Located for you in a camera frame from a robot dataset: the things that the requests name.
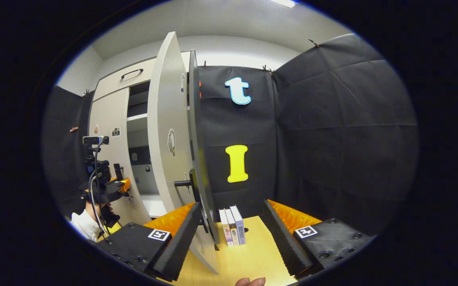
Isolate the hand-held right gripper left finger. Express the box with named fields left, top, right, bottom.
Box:
left=96, top=201, right=202, bottom=282

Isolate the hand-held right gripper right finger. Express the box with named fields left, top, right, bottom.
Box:
left=262, top=199, right=376, bottom=278

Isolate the beige cabinet door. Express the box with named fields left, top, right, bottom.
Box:
left=89, top=87, right=152, bottom=225
left=147, top=32, right=219, bottom=275

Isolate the beige double-door shoe cabinet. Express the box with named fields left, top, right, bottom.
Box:
left=88, top=50, right=220, bottom=251

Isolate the white cabinet floor board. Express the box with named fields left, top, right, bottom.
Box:
left=140, top=195, right=168, bottom=218

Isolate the beige cabinet drawer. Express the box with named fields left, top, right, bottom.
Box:
left=93, top=51, right=192, bottom=102

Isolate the pink spine book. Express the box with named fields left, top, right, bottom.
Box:
left=218, top=209, right=234, bottom=247

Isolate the blue spine book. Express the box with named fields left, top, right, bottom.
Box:
left=229, top=205, right=246, bottom=245

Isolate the white spine book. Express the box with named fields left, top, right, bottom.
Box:
left=224, top=207, right=240, bottom=245

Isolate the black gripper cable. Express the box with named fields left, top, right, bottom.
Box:
left=88, top=139, right=110, bottom=239

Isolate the black drawer handle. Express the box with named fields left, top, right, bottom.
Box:
left=120, top=69, right=144, bottom=80

